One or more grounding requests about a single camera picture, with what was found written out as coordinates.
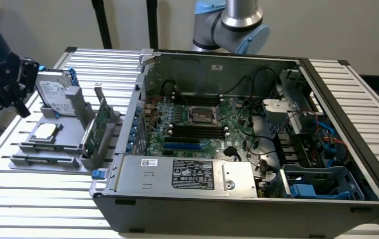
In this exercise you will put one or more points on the black expansion slot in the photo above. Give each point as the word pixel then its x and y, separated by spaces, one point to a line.
pixel 180 140

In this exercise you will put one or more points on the silver hard disk drive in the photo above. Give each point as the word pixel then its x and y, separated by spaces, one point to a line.
pixel 54 94

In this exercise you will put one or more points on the blue case latch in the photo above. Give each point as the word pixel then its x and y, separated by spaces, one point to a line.
pixel 97 173

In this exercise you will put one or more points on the silver power supply unit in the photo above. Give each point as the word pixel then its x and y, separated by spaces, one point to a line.
pixel 163 179

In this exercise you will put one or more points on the green graphics card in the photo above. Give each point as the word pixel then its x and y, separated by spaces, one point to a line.
pixel 97 127

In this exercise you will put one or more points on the black pole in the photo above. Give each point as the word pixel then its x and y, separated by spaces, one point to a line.
pixel 153 23
pixel 101 23

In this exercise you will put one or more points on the blue expansion slot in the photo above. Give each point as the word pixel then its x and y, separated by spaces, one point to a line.
pixel 180 146

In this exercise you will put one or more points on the grey metal drive cage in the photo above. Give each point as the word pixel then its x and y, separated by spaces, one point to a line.
pixel 291 84

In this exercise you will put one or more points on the blue-grey plastic disk bay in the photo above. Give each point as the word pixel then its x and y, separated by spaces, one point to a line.
pixel 337 174

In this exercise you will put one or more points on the grey parts rack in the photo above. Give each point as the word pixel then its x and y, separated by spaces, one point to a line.
pixel 58 139

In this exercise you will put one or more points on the green motherboard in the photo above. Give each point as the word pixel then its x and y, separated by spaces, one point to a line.
pixel 235 119

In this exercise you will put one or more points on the metal CPU socket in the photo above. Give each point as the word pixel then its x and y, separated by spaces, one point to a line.
pixel 201 115

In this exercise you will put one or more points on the black RAM slot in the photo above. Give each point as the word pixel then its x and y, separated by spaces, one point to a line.
pixel 197 132
pixel 197 98
pixel 197 101
pixel 197 95
pixel 197 104
pixel 197 126
pixel 197 136
pixel 197 129

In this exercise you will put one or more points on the silver CPU chip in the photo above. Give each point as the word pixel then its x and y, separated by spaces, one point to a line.
pixel 46 132

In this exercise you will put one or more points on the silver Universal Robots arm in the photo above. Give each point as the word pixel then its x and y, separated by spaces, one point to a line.
pixel 239 17

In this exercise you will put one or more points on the black open PC case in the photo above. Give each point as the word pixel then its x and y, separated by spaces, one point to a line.
pixel 241 214

